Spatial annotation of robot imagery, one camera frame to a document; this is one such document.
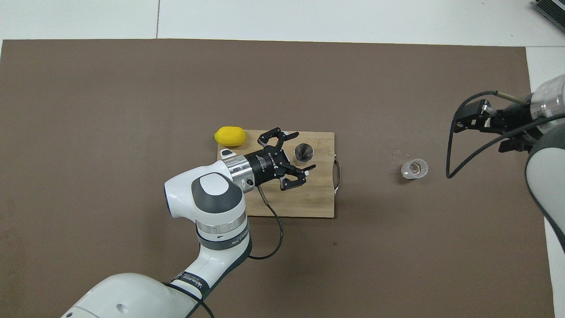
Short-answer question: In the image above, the steel double jigger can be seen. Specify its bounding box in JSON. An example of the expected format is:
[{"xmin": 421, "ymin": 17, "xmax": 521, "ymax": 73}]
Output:
[{"xmin": 294, "ymin": 143, "xmax": 314, "ymax": 167}]

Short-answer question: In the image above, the yellow lemon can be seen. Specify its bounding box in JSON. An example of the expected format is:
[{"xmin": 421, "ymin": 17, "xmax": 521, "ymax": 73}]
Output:
[{"xmin": 214, "ymin": 126, "xmax": 246, "ymax": 147}]

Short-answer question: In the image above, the small clear glass cup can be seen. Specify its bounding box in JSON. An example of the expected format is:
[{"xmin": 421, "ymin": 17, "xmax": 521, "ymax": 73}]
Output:
[{"xmin": 401, "ymin": 158, "xmax": 429, "ymax": 179}]

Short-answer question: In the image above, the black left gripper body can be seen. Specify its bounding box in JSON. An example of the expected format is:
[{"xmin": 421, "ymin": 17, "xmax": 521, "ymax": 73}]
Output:
[{"xmin": 246, "ymin": 147, "xmax": 290, "ymax": 184}]

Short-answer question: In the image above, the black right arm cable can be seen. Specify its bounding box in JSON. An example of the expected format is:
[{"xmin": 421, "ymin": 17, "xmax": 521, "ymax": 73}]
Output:
[{"xmin": 446, "ymin": 91, "xmax": 565, "ymax": 178}]

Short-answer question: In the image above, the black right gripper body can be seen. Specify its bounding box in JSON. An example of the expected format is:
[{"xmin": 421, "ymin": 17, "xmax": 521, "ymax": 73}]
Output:
[{"xmin": 490, "ymin": 95, "xmax": 537, "ymax": 137}]

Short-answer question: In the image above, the bamboo cutting board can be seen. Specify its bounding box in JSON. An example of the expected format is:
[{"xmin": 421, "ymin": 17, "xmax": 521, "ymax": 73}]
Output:
[{"xmin": 217, "ymin": 131, "xmax": 341, "ymax": 219}]

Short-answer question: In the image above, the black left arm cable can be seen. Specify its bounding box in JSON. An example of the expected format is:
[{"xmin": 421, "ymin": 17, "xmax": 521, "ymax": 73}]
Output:
[{"xmin": 163, "ymin": 185, "xmax": 284, "ymax": 318}]

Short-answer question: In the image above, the brown table mat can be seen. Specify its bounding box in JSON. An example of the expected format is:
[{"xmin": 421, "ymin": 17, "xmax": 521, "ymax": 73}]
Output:
[{"xmin": 0, "ymin": 39, "xmax": 554, "ymax": 318}]

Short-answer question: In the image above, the dark ribbed device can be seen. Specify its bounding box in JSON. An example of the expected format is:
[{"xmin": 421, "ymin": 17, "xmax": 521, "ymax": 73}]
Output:
[{"xmin": 532, "ymin": 0, "xmax": 565, "ymax": 31}]

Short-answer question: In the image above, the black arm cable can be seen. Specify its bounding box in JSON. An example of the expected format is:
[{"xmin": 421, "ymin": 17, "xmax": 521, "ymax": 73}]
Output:
[
  {"xmin": 163, "ymin": 185, "xmax": 284, "ymax": 318},
  {"xmin": 446, "ymin": 91, "xmax": 565, "ymax": 178}
]

